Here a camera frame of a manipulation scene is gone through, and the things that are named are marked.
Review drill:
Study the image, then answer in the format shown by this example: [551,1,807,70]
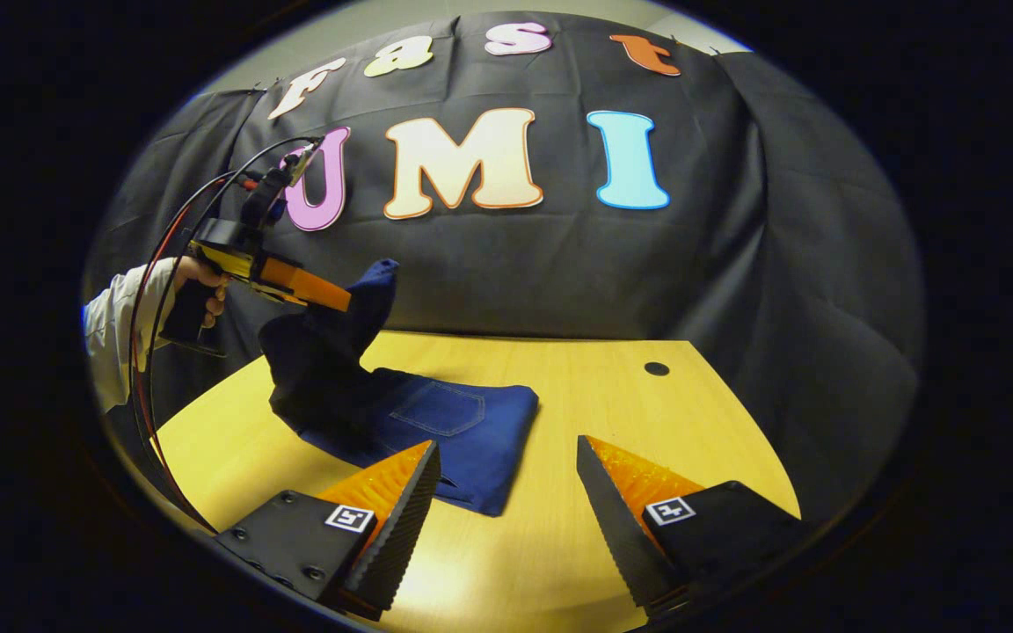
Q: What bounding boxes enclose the black backdrop cloth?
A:
[84,11,925,520]

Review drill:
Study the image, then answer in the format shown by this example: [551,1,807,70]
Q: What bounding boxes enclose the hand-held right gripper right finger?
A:
[576,434,811,616]

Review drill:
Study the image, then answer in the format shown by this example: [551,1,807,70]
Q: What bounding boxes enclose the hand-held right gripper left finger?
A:
[215,440,441,621]

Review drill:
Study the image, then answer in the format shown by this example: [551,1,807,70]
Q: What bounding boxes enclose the blue jeans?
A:
[259,258,540,518]

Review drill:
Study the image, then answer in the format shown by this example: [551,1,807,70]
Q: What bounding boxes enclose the black cable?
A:
[127,135,324,535]

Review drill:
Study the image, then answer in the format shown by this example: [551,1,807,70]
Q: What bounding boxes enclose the red cable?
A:
[133,176,261,458]

